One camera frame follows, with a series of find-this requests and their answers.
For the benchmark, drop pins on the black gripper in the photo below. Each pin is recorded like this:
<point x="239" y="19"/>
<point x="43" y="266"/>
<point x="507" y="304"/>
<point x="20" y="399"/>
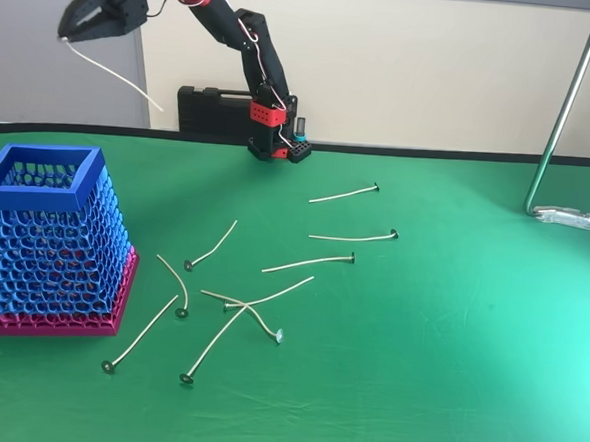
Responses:
<point x="118" y="16"/>

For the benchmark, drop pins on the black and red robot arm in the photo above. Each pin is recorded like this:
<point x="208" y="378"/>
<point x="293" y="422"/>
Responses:
<point x="264" y="64"/>

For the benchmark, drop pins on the blue and magenta mesh basket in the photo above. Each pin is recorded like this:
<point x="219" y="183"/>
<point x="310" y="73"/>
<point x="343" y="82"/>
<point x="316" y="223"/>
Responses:
<point x="48" y="246"/>

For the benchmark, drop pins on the black plastic tool case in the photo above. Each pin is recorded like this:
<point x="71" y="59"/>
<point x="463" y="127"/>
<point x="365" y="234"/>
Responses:
<point x="201" y="115"/>

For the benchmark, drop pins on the green table cloth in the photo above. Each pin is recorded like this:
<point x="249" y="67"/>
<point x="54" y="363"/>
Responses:
<point x="418" y="339"/>

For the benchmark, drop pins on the silver metal pole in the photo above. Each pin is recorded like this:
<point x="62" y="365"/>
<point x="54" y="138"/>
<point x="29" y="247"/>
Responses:
<point x="568" y="97"/>

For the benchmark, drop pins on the silver metal clamp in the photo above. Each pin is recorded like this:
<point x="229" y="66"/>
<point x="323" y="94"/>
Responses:
<point x="570" y="218"/>

